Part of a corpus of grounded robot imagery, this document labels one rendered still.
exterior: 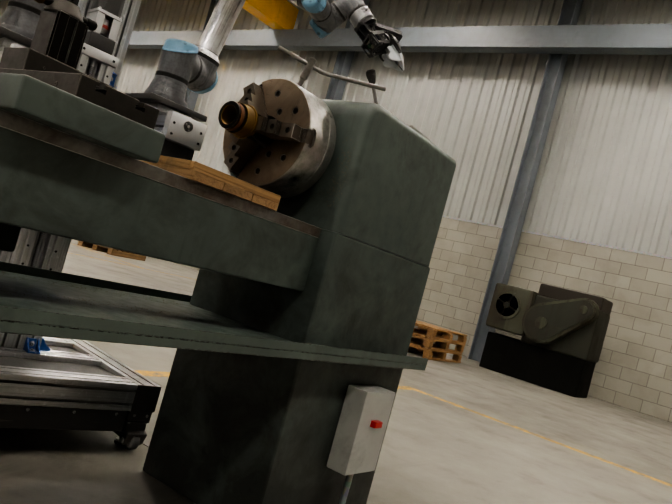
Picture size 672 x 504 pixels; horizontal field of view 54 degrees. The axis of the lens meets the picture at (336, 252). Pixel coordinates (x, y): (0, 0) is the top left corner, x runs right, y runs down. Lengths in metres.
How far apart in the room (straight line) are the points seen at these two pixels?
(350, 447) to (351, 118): 0.97
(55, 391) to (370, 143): 1.20
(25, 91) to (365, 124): 0.99
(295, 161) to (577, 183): 10.61
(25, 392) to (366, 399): 1.00
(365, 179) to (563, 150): 10.67
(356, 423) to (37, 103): 1.30
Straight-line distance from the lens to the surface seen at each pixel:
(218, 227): 1.58
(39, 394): 2.20
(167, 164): 1.55
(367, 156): 1.90
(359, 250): 1.94
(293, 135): 1.77
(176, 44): 2.43
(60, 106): 1.24
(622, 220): 11.86
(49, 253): 2.37
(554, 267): 11.92
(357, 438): 2.08
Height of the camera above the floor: 0.74
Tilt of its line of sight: 2 degrees up
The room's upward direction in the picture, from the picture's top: 16 degrees clockwise
